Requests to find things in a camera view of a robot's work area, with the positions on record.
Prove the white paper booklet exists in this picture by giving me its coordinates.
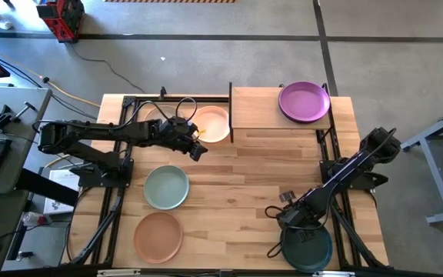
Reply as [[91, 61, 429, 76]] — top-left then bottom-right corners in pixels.
[[43, 168, 81, 215]]

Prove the black metal clamp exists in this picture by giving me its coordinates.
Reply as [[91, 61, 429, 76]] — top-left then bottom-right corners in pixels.
[[0, 101, 38, 131]]

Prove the silver metal bracket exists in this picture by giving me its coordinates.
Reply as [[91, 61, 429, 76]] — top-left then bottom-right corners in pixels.
[[312, 270, 356, 277], [96, 269, 142, 277]]

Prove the dark green plate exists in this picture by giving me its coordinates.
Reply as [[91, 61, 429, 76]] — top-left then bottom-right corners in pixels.
[[281, 222, 334, 273]]

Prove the purple plate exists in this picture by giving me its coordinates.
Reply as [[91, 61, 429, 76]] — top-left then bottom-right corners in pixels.
[[278, 81, 331, 124]]

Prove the black floor cable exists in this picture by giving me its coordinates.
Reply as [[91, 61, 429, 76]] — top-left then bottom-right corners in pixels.
[[66, 41, 146, 94]]

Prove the yellow floor cable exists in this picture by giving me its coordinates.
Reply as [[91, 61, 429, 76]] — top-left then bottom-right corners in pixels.
[[0, 38, 102, 108]]

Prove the sage green plate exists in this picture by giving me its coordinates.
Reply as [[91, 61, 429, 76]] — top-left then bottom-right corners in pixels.
[[143, 165, 190, 211]]

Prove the black flat bar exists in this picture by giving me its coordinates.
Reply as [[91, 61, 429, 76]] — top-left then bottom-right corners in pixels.
[[15, 168, 80, 208]]

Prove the small clear bottle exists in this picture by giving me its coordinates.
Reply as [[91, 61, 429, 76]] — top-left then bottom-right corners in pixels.
[[21, 210, 53, 228]]

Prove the terracotta plate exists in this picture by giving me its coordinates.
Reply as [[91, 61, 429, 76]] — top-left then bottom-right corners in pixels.
[[133, 211, 184, 265]]

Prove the peach plate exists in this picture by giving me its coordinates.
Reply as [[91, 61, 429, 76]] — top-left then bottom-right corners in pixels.
[[190, 105, 231, 144]]

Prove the grey desk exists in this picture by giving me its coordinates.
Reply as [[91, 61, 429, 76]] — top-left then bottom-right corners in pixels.
[[0, 85, 53, 195]]

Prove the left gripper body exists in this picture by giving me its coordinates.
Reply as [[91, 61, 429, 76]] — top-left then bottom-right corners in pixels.
[[158, 115, 200, 153]]

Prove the grey metal stand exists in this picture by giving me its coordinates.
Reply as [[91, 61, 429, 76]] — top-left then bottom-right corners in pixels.
[[400, 100, 443, 225]]

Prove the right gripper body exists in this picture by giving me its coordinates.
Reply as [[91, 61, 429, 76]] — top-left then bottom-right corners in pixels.
[[275, 193, 325, 232]]

